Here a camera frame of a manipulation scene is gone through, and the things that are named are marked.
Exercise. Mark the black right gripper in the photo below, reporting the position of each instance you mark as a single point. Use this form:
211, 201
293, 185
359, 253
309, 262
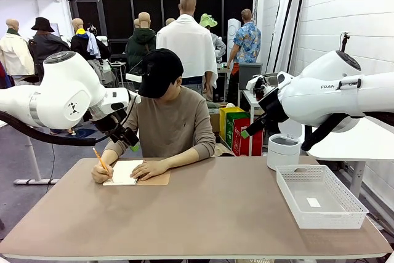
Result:
274, 106

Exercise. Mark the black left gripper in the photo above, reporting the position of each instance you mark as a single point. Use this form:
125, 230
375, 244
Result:
123, 135

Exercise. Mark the brown spiral notebook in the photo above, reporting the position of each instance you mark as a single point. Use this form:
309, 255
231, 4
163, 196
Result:
123, 172

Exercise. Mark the yellow pencil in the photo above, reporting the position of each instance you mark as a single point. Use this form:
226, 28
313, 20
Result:
99, 157

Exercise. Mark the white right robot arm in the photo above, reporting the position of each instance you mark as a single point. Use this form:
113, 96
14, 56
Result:
323, 99

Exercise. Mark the person's right forearm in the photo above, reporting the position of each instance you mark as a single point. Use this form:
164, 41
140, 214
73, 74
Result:
109, 156

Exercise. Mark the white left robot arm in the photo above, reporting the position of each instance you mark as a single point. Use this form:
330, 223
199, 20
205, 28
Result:
61, 96

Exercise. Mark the person's left forearm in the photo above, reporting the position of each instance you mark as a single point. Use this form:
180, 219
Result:
181, 158

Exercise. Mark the person's left hand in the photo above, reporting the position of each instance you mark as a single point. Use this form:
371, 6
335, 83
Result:
151, 169

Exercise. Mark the person's right hand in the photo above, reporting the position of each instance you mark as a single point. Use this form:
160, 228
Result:
100, 173

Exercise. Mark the red shopping bag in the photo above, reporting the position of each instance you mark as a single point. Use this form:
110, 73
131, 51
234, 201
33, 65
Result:
240, 144

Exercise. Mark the yellow green shopping bag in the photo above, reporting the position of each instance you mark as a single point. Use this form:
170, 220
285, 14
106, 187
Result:
227, 127

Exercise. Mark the small white background table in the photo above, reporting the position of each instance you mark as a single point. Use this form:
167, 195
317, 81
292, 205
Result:
249, 96

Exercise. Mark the white round trash can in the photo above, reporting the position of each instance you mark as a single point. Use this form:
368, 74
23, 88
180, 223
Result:
281, 158

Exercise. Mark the grey green cloth pile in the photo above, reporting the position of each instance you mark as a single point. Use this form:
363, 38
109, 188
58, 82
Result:
215, 107

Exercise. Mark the person in tan sweater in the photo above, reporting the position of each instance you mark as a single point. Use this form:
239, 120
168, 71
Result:
172, 121

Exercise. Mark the blue floor item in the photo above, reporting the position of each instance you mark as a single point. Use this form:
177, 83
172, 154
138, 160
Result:
86, 133

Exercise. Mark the grey storage bin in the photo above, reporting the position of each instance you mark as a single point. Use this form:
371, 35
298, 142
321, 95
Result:
249, 70

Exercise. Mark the black baseball cap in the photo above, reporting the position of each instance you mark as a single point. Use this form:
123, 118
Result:
160, 72

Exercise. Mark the mannequin in blue floral shirt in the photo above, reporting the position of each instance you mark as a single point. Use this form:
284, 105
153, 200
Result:
246, 44

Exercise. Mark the small white stand table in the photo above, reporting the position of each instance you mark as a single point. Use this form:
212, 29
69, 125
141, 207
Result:
118, 63

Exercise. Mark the white tower appliance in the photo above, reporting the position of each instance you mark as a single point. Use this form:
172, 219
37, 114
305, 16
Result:
233, 29

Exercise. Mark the black framed white panel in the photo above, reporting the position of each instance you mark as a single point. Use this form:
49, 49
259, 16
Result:
281, 29
300, 13

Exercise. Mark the large white side table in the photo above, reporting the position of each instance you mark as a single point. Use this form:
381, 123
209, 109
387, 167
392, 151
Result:
354, 146

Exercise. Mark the mannequin in dark green hoodie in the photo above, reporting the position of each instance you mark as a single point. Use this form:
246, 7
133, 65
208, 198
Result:
140, 47

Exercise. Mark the tall mannequin with white cloth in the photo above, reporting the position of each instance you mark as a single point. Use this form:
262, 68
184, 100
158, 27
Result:
187, 44

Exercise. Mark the mannequin with green hat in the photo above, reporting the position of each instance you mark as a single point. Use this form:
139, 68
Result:
207, 21

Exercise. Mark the white perforated plastic basket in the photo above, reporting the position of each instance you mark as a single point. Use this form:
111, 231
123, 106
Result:
326, 218

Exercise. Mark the mannequin black jacket yellow collar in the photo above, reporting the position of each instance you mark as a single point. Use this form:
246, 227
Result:
81, 44

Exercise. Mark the bare tan mannequin head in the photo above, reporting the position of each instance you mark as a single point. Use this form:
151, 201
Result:
136, 23
170, 21

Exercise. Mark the mannequin in cream jacket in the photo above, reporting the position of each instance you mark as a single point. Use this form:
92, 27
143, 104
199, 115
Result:
15, 53

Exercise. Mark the black head-mounted camera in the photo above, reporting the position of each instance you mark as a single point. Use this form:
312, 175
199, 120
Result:
149, 69

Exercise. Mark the white desk leg frame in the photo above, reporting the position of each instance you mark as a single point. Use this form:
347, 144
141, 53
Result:
30, 181

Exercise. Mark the small camera on tripod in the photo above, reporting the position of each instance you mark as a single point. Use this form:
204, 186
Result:
345, 41

